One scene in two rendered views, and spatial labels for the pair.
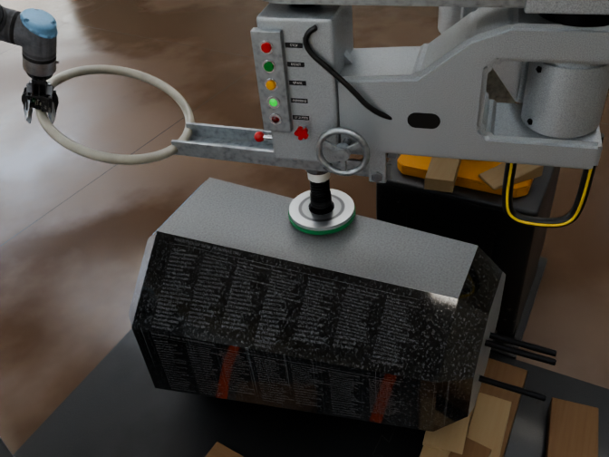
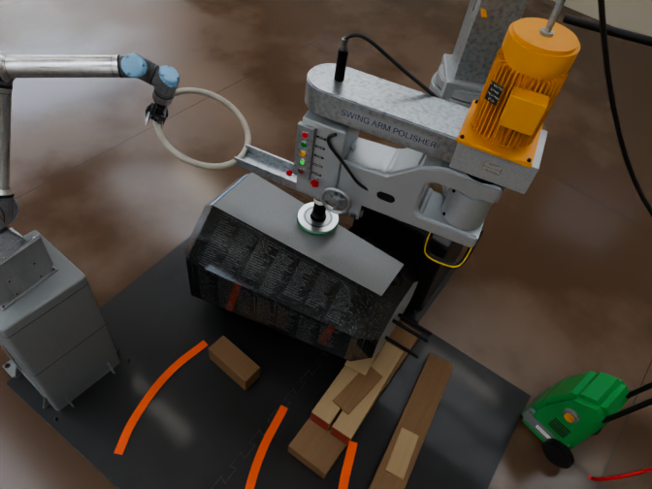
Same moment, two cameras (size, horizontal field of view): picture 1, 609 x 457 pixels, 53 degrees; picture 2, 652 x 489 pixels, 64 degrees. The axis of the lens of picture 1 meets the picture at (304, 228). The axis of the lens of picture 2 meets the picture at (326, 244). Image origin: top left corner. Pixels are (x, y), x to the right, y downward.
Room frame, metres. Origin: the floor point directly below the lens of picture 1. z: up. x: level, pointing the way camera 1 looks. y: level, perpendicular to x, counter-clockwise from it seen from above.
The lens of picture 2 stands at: (-0.27, 0.01, 2.86)
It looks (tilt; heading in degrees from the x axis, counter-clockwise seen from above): 50 degrees down; 356
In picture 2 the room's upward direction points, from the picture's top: 10 degrees clockwise
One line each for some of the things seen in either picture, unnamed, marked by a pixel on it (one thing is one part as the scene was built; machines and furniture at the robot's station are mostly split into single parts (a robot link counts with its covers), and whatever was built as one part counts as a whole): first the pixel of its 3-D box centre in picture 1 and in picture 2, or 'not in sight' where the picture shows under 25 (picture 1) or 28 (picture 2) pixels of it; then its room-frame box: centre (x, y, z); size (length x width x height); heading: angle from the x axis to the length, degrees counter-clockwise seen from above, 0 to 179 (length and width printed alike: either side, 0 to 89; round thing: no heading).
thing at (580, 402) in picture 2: not in sight; (590, 399); (0.94, -1.58, 0.43); 0.35 x 0.35 x 0.87; 43
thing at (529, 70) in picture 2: not in sight; (520, 89); (1.34, -0.68, 1.89); 0.31 x 0.28 x 0.40; 160
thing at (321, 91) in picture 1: (339, 83); (343, 157); (1.55, -0.14, 1.32); 0.36 x 0.22 x 0.45; 70
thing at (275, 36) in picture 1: (273, 82); (304, 151); (1.49, 0.04, 1.37); 0.08 x 0.03 x 0.28; 70
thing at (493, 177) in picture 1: (510, 170); not in sight; (1.77, -0.75, 0.80); 0.20 x 0.10 x 0.05; 107
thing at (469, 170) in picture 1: (475, 147); not in sight; (2.00, -0.70, 0.76); 0.49 x 0.49 x 0.05; 58
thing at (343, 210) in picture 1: (321, 209); (317, 217); (1.58, -0.06, 0.87); 0.21 x 0.21 x 0.01
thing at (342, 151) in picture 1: (345, 145); (339, 196); (1.42, -0.13, 1.19); 0.15 x 0.10 x 0.15; 70
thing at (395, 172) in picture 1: (467, 225); (411, 233); (2.00, -0.70, 0.37); 0.66 x 0.66 x 0.74; 58
